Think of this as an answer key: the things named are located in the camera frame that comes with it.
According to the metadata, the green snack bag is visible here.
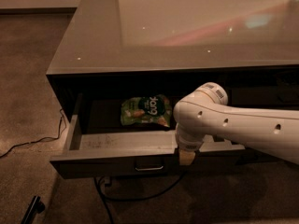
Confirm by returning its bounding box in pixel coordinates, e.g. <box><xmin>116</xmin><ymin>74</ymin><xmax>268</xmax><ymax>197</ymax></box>
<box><xmin>121</xmin><ymin>94</ymin><xmax>172</xmax><ymax>128</ymax></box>

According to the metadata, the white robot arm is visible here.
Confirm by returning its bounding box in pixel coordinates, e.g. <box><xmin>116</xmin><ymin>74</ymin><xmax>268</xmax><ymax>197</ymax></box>
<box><xmin>173</xmin><ymin>82</ymin><xmax>299</xmax><ymax>164</ymax></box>

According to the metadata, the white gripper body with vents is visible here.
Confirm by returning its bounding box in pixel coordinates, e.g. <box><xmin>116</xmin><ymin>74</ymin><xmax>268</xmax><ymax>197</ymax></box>
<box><xmin>175</xmin><ymin>125</ymin><xmax>205</xmax><ymax>151</ymax></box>

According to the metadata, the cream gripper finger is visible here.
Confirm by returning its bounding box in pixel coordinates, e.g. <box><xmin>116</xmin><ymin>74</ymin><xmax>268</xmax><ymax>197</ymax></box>
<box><xmin>178</xmin><ymin>149</ymin><xmax>195</xmax><ymax>166</ymax></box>

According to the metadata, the black object on floor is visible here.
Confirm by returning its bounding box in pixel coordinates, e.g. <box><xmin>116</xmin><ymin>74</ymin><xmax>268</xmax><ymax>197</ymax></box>
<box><xmin>21</xmin><ymin>196</ymin><xmax>46</xmax><ymax>224</ymax></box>

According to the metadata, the dark cabinet with glossy top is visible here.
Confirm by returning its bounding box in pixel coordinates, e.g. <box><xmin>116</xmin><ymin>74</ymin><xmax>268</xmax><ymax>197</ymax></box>
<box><xmin>47</xmin><ymin>0</ymin><xmax>299</xmax><ymax>115</ymax></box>

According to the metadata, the thin black floor cable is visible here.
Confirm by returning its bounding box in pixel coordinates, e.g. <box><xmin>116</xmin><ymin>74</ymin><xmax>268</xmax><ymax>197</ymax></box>
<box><xmin>0</xmin><ymin>108</ymin><xmax>65</xmax><ymax>159</ymax></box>

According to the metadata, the grey power strip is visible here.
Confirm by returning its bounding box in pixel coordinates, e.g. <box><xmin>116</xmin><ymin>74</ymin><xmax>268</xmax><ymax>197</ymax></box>
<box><xmin>104</xmin><ymin>176</ymin><xmax>112</xmax><ymax>186</ymax></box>

